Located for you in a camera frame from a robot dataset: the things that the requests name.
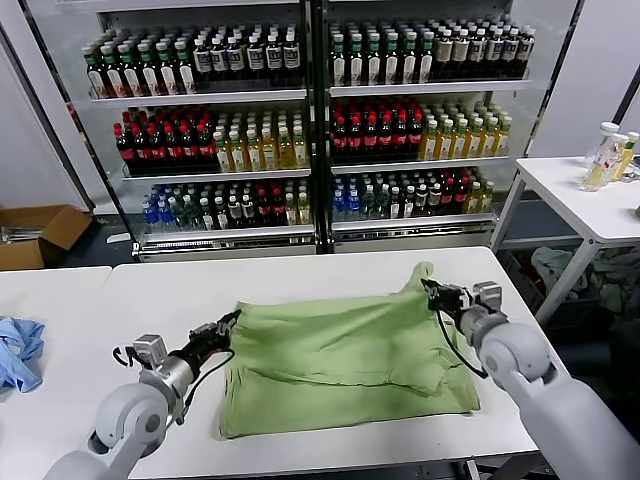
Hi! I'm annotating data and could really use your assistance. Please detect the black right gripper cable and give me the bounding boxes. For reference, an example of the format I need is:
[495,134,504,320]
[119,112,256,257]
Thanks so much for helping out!
[433,309,490,380]

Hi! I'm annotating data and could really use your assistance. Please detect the red cap cola bottle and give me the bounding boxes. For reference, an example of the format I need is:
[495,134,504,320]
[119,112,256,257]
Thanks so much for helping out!
[331,114,349,161]
[131,125,151,171]
[147,125,167,171]
[394,112,412,159]
[164,125,184,170]
[114,123,134,172]
[197,123,217,169]
[378,113,396,160]
[363,114,381,160]
[409,112,425,158]
[347,114,365,161]
[180,124,200,170]

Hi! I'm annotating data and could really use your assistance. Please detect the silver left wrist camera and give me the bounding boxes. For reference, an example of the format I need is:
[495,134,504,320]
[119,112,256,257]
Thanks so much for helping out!
[130,333,169,369]

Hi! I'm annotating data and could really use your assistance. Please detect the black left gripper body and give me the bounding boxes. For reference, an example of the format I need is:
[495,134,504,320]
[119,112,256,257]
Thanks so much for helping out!
[188,329,232,359]

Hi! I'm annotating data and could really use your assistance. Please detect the light green shirt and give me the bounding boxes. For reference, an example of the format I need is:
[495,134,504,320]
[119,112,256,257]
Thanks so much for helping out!
[217,259,482,441]

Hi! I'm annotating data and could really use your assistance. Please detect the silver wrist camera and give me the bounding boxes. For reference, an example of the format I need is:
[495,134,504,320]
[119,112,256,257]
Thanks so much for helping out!
[130,333,169,369]
[472,281,506,316]

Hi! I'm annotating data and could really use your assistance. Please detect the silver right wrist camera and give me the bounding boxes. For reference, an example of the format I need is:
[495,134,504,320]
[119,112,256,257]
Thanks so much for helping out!
[472,281,506,316]

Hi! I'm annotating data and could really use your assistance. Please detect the green cap red tea bottle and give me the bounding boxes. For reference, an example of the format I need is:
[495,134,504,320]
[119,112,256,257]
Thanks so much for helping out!
[418,31,435,84]
[102,44,124,99]
[138,42,160,97]
[402,31,420,85]
[85,45,105,99]
[119,43,142,98]
[383,32,402,86]
[174,40,196,95]
[348,33,366,87]
[330,33,349,87]
[155,41,179,96]
[366,32,384,86]

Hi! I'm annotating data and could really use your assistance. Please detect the pale green cloth pile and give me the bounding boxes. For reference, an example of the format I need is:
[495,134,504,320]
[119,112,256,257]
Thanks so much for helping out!
[589,248,640,315]

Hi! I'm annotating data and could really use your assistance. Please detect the grey metal parts bundle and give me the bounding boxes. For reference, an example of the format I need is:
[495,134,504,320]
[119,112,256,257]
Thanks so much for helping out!
[0,225,44,245]

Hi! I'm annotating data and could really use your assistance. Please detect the dark drink bottle blue label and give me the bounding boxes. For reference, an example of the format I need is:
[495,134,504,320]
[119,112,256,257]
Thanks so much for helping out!
[502,27,520,79]
[518,27,536,79]
[245,35,265,81]
[209,37,229,83]
[226,36,246,82]
[264,34,284,81]
[485,28,504,80]
[469,29,487,80]
[282,33,301,80]
[193,38,212,84]

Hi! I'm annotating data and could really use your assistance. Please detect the clear bottle red label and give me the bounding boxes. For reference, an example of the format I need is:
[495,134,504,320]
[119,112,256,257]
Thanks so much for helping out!
[581,121,620,193]

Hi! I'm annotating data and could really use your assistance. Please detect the pale whitish cloth pile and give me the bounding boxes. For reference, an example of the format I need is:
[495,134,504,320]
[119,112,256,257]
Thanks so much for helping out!
[529,246,590,296]

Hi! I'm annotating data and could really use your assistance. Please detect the dark drink bottle beige label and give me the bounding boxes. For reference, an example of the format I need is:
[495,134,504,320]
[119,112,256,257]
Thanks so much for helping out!
[452,29,471,81]
[435,30,454,81]

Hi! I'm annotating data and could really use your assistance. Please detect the brown cardboard box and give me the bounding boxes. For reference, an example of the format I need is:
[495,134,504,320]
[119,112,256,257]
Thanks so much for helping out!
[0,203,95,272]

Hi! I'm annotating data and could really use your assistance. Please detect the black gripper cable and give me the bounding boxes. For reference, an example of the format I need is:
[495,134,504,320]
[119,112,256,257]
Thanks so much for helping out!
[172,347,237,426]
[433,309,490,380]

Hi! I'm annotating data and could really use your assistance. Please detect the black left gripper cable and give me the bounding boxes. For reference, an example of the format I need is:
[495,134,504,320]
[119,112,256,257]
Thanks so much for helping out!
[172,347,237,426]

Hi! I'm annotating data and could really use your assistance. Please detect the light blue crumpled cloth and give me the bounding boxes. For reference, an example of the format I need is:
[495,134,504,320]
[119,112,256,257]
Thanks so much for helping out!
[0,314,47,394]

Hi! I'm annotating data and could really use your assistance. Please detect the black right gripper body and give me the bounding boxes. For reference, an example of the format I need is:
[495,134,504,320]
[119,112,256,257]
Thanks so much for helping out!
[430,283,475,314]

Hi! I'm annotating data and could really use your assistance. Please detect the open beverage display cabinet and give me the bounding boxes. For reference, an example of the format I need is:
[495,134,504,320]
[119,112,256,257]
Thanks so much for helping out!
[22,0,584,264]

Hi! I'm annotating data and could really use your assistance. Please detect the white side table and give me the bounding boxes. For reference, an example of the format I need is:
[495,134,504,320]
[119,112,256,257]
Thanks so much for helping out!
[489,155,640,326]

